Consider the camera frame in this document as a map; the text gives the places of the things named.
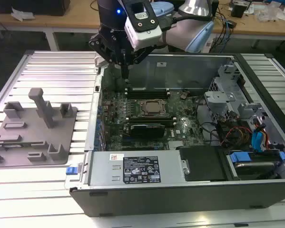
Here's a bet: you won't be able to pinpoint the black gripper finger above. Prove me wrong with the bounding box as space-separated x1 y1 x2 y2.
88 34 126 79
125 45 157 79

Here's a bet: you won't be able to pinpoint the black RAM slot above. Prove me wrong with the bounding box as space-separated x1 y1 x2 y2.
126 93 170 100
126 114 176 126

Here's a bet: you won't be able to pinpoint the wooden desk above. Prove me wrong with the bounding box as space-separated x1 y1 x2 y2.
0 0 285 52

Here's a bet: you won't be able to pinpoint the CPU socket with cover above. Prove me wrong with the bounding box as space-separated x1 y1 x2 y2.
138 98 168 116

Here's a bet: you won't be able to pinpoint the silver CPU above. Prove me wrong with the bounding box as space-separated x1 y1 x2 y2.
144 102 163 114

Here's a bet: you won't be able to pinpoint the large black box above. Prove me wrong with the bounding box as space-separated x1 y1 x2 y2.
0 0 70 17

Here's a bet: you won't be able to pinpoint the black graphics card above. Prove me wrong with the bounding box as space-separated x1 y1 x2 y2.
128 123 166 140

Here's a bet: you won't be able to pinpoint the green motherboard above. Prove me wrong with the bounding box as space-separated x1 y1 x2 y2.
100 89 205 152

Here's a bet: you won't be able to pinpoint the crumpled white paper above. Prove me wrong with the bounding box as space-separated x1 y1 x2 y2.
10 6 36 22

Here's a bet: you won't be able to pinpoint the silver drive cage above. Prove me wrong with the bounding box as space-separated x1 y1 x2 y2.
203 64 269 125

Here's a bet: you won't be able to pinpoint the small silver heat sink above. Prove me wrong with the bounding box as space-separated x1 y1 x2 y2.
168 141 185 150

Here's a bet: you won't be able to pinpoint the small black box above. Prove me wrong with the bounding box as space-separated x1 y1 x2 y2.
231 4 248 19

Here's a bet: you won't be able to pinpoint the grey parts rack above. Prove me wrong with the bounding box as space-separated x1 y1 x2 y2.
0 87 79 168

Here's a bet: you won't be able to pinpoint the silver power supply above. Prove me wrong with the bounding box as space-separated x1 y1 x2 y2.
87 151 182 186

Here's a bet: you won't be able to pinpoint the black plastic shroud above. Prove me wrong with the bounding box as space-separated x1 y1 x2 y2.
179 146 227 182

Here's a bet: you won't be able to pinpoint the clear plastic bags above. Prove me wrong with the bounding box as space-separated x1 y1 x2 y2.
256 4 285 23

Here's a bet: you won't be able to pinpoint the hard disk in blue carrier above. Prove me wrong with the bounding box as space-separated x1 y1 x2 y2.
227 151 283 178

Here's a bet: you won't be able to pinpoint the open black PC case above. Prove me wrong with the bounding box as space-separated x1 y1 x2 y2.
63 51 285 218

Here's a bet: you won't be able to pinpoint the black wire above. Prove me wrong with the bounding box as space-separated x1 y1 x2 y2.
195 96 220 146

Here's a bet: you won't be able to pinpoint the blue cable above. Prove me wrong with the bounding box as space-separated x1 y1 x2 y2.
223 16 231 51

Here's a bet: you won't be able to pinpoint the red and yellow wire bundle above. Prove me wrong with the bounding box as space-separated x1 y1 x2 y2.
221 126 252 146

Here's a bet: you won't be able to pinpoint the blue flat wire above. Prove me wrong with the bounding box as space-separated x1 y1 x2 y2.
251 118 268 152

